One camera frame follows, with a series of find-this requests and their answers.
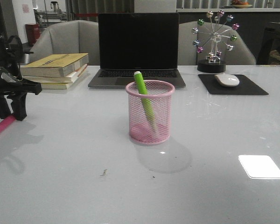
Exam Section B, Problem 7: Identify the ferris wheel desk ornament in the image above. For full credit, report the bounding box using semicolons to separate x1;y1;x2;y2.
191;10;240;73

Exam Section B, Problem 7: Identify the top yellow book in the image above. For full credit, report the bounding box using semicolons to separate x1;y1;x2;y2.
21;53;89;77

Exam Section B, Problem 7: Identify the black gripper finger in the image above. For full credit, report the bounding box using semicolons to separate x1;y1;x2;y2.
7;92;27;121
0;94;11;119

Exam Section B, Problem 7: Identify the right grey armchair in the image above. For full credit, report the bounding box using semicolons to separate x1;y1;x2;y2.
178;21;256;65

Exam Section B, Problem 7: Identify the white computer mouse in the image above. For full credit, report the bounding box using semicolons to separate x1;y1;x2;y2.
214;73;240;87

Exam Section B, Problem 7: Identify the left grey armchair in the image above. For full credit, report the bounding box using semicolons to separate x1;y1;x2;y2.
30;20;100;65

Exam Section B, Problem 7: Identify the fruit bowl on counter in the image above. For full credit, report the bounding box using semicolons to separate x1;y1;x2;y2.
231;0;252;9

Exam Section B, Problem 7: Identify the pink mesh pen holder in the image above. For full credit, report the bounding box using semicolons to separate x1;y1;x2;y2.
126;80;175;145

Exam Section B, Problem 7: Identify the black mouse pad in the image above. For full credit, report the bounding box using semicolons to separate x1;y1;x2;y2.
198;74;269;95

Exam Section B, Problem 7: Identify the pink highlighter pen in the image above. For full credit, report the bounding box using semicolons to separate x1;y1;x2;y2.
0;115;16;133

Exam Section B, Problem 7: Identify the green highlighter pen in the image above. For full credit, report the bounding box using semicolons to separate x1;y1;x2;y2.
133;71;157;133

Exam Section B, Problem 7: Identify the red trash bin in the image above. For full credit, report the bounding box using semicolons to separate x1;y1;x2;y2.
25;23;40;46

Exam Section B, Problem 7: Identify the grey armchair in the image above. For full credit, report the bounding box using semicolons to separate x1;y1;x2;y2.
178;21;256;65
30;20;100;65

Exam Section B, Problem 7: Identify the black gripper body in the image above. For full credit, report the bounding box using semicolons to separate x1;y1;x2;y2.
0;35;42;95

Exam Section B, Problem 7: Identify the middle cream book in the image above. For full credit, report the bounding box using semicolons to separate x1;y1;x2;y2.
23;64;87;84

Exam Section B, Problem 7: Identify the grey open laptop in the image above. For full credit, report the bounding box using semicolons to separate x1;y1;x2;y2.
88;13;186;89

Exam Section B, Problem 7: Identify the bottom pale book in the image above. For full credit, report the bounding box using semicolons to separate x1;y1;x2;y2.
40;70;87;89

